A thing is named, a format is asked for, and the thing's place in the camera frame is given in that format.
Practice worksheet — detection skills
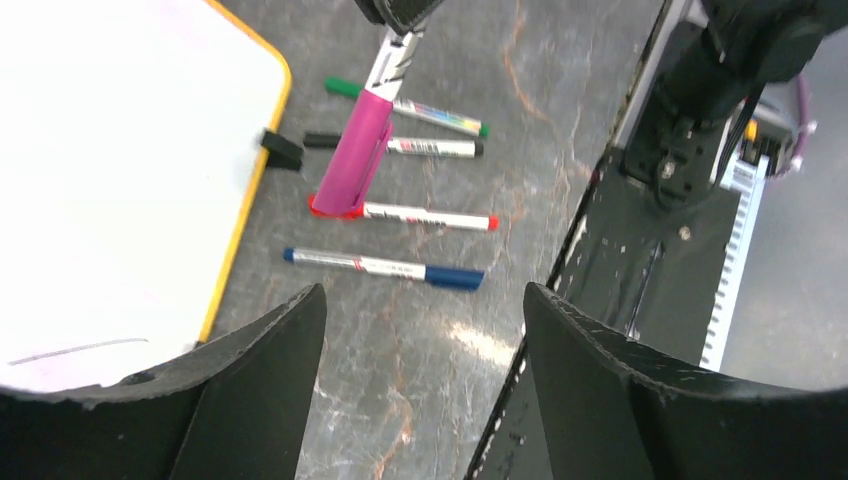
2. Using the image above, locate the black whiteboard clip foot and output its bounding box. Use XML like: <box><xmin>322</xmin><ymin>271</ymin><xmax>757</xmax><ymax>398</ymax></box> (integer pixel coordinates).
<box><xmin>260</xmin><ymin>129</ymin><xmax>304</xmax><ymax>172</ymax></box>

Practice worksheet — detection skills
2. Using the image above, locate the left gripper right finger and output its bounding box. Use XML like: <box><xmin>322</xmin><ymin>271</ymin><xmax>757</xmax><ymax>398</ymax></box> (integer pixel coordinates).
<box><xmin>466</xmin><ymin>282</ymin><xmax>848</xmax><ymax>480</ymax></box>

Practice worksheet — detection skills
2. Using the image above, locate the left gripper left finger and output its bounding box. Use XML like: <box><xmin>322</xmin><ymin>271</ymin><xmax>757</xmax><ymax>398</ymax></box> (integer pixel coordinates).
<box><xmin>1</xmin><ymin>284</ymin><xmax>327</xmax><ymax>479</ymax></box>

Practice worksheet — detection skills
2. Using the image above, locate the purple whiteboard marker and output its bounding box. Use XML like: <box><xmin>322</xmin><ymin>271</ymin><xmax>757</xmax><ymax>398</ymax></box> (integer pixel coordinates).
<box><xmin>365</xmin><ymin>24</ymin><xmax>426</xmax><ymax>102</ymax></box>

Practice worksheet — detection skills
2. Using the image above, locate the white slotted cable duct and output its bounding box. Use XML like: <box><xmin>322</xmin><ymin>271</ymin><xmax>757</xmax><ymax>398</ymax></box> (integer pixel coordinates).
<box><xmin>699</xmin><ymin>154</ymin><xmax>771</xmax><ymax>372</ymax></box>

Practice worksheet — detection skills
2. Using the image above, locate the yellow-framed whiteboard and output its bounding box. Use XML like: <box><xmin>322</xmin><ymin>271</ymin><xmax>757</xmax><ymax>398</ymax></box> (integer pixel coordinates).
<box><xmin>1</xmin><ymin>1</ymin><xmax>292</xmax><ymax>392</ymax></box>

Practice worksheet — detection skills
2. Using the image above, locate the black whiteboard marker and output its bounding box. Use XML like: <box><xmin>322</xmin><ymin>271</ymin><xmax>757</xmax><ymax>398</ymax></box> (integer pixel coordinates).
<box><xmin>303</xmin><ymin>132</ymin><xmax>484</xmax><ymax>158</ymax></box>

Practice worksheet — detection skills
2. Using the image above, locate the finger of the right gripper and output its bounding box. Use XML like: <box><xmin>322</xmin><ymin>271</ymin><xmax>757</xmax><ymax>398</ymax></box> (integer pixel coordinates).
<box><xmin>354</xmin><ymin>0</ymin><xmax>443</xmax><ymax>35</ymax></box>

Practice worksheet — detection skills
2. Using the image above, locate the purple marker cap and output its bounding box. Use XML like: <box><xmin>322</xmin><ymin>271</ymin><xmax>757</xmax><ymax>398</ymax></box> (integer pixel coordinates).
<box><xmin>313</xmin><ymin>90</ymin><xmax>393</xmax><ymax>216</ymax></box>

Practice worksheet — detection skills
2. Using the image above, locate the blue whiteboard marker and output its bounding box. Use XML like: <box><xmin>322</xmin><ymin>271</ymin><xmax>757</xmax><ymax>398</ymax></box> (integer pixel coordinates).
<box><xmin>282</xmin><ymin>247</ymin><xmax>484</xmax><ymax>291</ymax></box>

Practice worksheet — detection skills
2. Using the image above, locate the green whiteboard marker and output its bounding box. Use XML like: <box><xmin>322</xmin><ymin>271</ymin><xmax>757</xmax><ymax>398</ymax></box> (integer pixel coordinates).
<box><xmin>324</xmin><ymin>76</ymin><xmax>490</xmax><ymax>138</ymax></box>

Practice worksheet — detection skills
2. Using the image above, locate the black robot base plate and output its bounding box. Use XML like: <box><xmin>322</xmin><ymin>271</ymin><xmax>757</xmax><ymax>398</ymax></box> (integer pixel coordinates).
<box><xmin>465</xmin><ymin>148</ymin><xmax>740</xmax><ymax>479</ymax></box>

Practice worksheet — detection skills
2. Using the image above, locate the red whiteboard marker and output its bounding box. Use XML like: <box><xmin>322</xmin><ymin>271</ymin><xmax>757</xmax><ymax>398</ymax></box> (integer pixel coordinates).
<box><xmin>338</xmin><ymin>202</ymin><xmax>500</xmax><ymax>231</ymax></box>

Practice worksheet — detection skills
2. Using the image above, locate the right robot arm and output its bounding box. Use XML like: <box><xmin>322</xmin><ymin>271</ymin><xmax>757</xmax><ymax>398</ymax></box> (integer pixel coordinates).
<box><xmin>340</xmin><ymin>1</ymin><xmax>847</xmax><ymax>213</ymax></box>

